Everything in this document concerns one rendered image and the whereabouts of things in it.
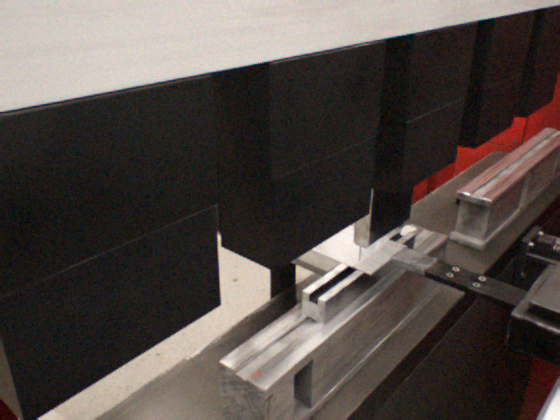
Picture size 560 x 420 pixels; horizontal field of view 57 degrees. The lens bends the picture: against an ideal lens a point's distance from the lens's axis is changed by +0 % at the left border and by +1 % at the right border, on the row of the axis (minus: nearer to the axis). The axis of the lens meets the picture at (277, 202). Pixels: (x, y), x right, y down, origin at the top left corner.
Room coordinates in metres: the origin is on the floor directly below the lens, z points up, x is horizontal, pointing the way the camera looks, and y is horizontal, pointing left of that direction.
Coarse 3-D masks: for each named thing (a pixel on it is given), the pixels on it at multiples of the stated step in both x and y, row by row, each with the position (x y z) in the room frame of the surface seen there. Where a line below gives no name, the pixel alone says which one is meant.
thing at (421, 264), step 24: (408, 264) 0.52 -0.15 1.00; (432, 264) 0.52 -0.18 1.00; (552, 264) 0.49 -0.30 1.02; (456, 288) 0.48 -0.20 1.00; (480, 288) 0.47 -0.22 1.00; (504, 288) 0.47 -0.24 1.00; (552, 288) 0.42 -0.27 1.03; (528, 312) 0.40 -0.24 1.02; (552, 312) 0.39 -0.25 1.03; (528, 336) 0.39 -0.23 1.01; (552, 336) 0.38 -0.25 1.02; (552, 360) 0.37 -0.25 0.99
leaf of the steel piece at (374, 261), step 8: (384, 248) 0.56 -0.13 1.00; (392, 248) 0.56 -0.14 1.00; (400, 248) 0.56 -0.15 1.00; (368, 256) 0.54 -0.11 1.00; (376, 256) 0.54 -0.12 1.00; (384, 256) 0.54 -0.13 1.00; (360, 264) 0.52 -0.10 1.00; (368, 264) 0.52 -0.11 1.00; (376, 264) 0.52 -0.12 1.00; (384, 264) 0.52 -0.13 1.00; (368, 272) 0.50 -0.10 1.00
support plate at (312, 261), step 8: (352, 224) 0.63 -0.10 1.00; (304, 256) 0.54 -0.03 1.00; (312, 256) 0.54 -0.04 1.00; (320, 256) 0.54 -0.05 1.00; (296, 264) 0.54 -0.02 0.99; (304, 264) 0.53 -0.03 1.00; (312, 264) 0.52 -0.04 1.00; (320, 264) 0.52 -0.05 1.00; (328, 264) 0.52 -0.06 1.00; (336, 264) 0.52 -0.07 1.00; (320, 272) 0.51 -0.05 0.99; (328, 272) 0.51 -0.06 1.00
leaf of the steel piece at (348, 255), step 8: (344, 232) 0.60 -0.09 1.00; (352, 232) 0.60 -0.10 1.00; (328, 240) 0.58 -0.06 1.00; (336, 240) 0.58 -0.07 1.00; (344, 240) 0.58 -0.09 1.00; (352, 240) 0.58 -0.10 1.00; (320, 248) 0.56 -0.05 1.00; (328, 248) 0.56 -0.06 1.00; (336, 248) 0.56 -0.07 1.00; (344, 248) 0.56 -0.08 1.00; (352, 248) 0.56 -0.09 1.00; (328, 256) 0.54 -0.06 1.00; (336, 256) 0.54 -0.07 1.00; (344, 256) 0.54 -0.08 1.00; (352, 256) 0.54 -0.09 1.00; (344, 264) 0.52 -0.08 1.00; (352, 264) 0.52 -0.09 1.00
